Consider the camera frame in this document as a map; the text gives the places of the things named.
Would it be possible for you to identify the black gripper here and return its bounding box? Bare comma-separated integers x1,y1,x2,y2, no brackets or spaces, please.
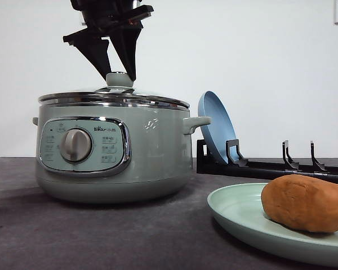
63,0,154,81

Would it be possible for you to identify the glass steamer lid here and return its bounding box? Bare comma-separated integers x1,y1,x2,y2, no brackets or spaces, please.
38,73,190,110

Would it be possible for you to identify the green plate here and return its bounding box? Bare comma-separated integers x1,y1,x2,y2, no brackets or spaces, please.
207,183,338,267

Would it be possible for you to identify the brown potato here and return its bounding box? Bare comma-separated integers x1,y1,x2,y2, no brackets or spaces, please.
261,174,338,233

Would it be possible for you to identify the green electric steamer pot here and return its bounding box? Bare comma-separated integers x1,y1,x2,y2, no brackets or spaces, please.
32,106,211,204

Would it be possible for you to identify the blue plate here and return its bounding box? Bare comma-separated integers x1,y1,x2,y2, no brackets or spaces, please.
198,91,239,164

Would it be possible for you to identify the black plate rack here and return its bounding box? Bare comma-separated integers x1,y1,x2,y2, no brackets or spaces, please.
197,139,338,181

